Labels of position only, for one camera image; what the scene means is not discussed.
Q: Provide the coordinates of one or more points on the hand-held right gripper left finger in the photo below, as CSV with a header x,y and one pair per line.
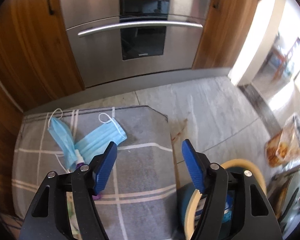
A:
x,y
105,170

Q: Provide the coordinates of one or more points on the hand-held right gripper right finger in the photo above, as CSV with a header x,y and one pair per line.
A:
x,y
193,167

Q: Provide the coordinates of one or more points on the purple tube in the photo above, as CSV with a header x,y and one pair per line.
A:
x,y
80,166

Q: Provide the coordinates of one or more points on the blue face mask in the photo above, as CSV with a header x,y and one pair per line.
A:
x,y
102,135
62,137

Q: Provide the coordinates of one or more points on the blue bin with beige rim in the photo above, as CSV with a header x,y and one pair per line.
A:
x,y
240,163

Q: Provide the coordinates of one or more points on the grey checked floor mat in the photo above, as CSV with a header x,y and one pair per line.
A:
x,y
140,160

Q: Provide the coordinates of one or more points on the plastic bag of food scraps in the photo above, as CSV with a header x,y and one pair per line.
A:
x,y
282,147

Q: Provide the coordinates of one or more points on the green lidded frying pan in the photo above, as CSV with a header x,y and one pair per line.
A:
x,y
285,192

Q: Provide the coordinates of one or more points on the steel kitchen rack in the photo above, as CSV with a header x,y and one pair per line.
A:
x,y
296,167

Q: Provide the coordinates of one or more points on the stainless steel built-in oven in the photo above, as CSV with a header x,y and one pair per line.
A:
x,y
95,55

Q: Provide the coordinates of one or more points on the narrow wooden cabinet door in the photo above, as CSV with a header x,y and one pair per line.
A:
x,y
225,35

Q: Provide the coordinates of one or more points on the wide wooden cabinet door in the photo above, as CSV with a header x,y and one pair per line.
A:
x,y
27,50

